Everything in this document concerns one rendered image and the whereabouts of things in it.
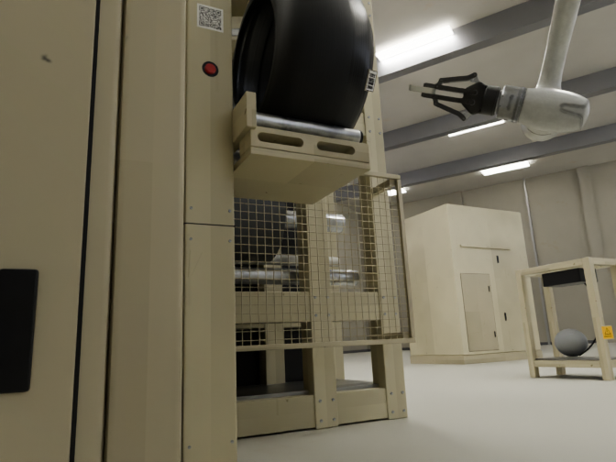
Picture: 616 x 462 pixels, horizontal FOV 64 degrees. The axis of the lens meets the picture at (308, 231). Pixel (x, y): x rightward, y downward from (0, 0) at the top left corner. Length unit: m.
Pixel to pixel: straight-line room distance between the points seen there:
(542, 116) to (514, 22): 6.81
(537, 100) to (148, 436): 1.20
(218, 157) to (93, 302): 1.00
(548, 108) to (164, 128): 1.10
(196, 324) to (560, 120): 1.01
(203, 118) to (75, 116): 0.98
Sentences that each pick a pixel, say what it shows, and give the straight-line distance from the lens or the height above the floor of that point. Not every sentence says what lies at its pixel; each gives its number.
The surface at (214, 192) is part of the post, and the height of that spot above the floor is 0.71.
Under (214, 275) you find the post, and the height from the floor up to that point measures 0.49.
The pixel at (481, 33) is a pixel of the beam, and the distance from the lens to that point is 8.20.
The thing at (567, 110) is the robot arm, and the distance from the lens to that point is 1.37.
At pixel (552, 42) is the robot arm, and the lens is 1.54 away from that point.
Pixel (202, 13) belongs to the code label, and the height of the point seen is 1.23.
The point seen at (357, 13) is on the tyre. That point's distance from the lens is 1.51.
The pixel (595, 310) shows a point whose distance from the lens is 3.77.
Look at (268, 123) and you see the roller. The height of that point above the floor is 0.89.
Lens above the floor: 0.31
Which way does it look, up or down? 13 degrees up
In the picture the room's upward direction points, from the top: 3 degrees counter-clockwise
